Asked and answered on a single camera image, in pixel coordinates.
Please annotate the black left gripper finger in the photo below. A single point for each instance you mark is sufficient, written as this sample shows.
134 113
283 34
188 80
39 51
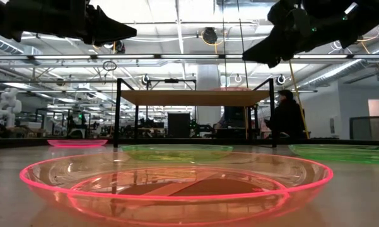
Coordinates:
107 37
104 20

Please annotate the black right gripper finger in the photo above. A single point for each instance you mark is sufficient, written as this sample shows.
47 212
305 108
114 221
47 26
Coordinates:
277 56
271 42

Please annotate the green transparent plastic plate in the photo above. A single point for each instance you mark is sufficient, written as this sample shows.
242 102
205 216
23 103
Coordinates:
176 149
340 154

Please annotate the orange transparent plastic plate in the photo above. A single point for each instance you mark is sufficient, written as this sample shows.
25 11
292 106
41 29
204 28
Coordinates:
176 208

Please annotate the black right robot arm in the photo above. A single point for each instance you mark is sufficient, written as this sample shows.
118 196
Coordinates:
365 19

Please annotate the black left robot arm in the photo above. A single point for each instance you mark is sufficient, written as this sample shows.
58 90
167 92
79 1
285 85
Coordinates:
0 15

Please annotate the person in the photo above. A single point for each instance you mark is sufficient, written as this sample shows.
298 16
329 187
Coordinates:
287 116

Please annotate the background robot workstation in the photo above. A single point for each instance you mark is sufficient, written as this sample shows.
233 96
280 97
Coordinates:
79 126

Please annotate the white humanoid robot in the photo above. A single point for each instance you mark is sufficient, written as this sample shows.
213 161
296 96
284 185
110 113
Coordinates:
8 107

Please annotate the pink transparent plastic plate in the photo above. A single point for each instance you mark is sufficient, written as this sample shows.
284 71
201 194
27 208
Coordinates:
77 143

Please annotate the grey mesh office chair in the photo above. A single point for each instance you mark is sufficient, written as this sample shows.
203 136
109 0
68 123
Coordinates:
370 127

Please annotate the black cabinet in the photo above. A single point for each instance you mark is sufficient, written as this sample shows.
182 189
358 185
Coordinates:
178 126

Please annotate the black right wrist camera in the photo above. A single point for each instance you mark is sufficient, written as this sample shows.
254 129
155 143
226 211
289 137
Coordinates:
299 22

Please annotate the wooden shelf with black frame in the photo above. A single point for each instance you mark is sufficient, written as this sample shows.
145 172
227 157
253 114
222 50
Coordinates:
192 97

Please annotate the black aluminium table frame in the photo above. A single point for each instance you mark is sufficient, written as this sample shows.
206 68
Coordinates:
6 143

